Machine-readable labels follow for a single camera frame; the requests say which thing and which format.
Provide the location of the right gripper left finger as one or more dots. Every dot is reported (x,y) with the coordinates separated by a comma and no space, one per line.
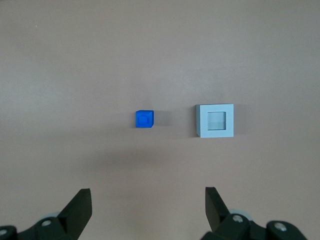
(72,220)

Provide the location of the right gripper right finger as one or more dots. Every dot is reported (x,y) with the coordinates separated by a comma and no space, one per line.
(217,215)

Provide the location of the blue plastic block part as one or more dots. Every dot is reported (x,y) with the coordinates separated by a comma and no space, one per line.
(143,120)

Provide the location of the gray square socket base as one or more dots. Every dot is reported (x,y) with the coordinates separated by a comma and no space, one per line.
(217,133)

